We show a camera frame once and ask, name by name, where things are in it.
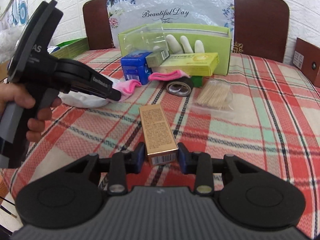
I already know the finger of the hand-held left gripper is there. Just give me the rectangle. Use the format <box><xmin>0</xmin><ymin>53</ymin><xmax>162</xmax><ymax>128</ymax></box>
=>
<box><xmin>71</xmin><ymin>85</ymin><xmax>122</xmax><ymax>102</ymax></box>

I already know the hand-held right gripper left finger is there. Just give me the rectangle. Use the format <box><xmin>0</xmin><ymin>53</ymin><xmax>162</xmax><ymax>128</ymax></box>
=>
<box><xmin>64</xmin><ymin>142</ymin><xmax>146</xmax><ymax>196</ymax></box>

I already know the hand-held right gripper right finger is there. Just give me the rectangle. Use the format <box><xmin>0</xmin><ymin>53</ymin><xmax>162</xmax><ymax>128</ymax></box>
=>
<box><xmin>177</xmin><ymin>142</ymin><xmax>260</xmax><ymax>197</ymax></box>

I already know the gold box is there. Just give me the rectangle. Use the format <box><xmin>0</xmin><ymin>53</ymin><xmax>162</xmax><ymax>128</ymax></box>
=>
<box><xmin>139</xmin><ymin>105</ymin><xmax>179</xmax><ymax>166</ymax></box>

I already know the blue mint box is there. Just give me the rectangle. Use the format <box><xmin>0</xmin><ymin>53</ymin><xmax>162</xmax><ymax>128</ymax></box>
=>
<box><xmin>121</xmin><ymin>51</ymin><xmax>153</xmax><ymax>85</ymax></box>

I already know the yellow medicine box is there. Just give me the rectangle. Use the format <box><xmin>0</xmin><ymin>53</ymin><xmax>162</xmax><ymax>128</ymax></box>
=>
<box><xmin>152</xmin><ymin>52</ymin><xmax>220</xmax><ymax>77</ymax></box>

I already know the light green box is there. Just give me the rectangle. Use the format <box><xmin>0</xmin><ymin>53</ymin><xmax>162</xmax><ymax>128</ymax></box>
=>
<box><xmin>118</xmin><ymin>23</ymin><xmax>232</xmax><ymax>76</ymax></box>

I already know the person's left hand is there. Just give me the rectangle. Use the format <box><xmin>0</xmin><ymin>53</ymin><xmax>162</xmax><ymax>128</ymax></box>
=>
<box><xmin>0</xmin><ymin>82</ymin><xmax>62</xmax><ymax>143</ymax></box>

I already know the white cloth glove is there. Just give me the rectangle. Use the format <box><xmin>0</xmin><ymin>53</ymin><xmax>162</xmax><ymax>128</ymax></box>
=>
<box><xmin>59</xmin><ymin>76</ymin><xmax>118</xmax><ymax>108</ymax></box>

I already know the green cardboard box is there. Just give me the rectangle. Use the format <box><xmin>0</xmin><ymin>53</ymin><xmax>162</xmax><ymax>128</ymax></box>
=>
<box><xmin>51</xmin><ymin>37</ymin><xmax>89</xmax><ymax>59</ymax></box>

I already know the small olive box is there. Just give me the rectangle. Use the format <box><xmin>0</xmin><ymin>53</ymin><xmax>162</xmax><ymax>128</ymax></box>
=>
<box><xmin>145</xmin><ymin>50</ymin><xmax>170</xmax><ymax>67</ymax></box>

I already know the clear plastic bag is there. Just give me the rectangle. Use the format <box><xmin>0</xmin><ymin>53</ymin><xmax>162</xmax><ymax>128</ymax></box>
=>
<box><xmin>122</xmin><ymin>22</ymin><xmax>168</xmax><ymax>55</ymax></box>

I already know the bag of toothpicks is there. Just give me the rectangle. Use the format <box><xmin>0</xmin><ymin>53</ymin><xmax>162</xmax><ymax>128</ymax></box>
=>
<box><xmin>192</xmin><ymin>78</ymin><xmax>236</xmax><ymax>117</ymax></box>

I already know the plaid bed sheet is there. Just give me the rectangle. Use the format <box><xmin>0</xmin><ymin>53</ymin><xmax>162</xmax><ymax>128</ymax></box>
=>
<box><xmin>0</xmin><ymin>47</ymin><xmax>320</xmax><ymax>230</ymax></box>

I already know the black tape roll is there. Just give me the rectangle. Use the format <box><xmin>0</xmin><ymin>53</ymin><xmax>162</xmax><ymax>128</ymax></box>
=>
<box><xmin>166</xmin><ymin>78</ymin><xmax>194</xmax><ymax>97</ymax></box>

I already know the white rubber glove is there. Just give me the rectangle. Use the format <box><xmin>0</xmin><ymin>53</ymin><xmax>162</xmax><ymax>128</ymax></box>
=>
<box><xmin>152</xmin><ymin>34</ymin><xmax>203</xmax><ymax>55</ymax></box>

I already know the brown wooden headboard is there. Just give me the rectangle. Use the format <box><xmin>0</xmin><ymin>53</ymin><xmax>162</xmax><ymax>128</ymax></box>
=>
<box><xmin>82</xmin><ymin>0</ymin><xmax>290</xmax><ymax>63</ymax></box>

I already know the brown cardboard box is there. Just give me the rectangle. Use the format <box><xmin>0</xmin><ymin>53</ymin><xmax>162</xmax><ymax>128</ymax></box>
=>
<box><xmin>291</xmin><ymin>37</ymin><xmax>320</xmax><ymax>87</ymax></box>

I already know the blue wall decoration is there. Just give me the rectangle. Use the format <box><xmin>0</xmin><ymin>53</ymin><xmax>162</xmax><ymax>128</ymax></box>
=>
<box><xmin>6</xmin><ymin>0</ymin><xmax>28</xmax><ymax>30</ymax></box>

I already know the orange wooden bed frame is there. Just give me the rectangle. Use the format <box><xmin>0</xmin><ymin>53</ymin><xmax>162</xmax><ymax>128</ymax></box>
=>
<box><xmin>0</xmin><ymin>176</ymin><xmax>11</xmax><ymax>206</ymax></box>

